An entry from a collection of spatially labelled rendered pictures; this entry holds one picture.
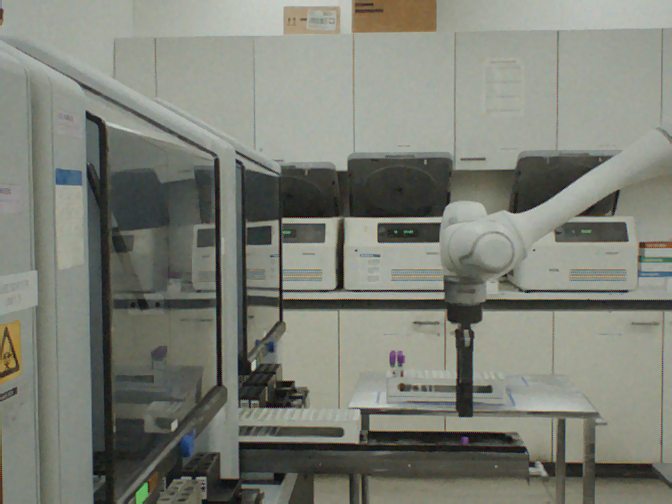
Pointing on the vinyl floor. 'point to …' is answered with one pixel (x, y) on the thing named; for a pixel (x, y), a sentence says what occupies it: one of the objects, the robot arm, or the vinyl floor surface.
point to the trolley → (559, 391)
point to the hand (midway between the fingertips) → (464, 398)
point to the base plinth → (605, 470)
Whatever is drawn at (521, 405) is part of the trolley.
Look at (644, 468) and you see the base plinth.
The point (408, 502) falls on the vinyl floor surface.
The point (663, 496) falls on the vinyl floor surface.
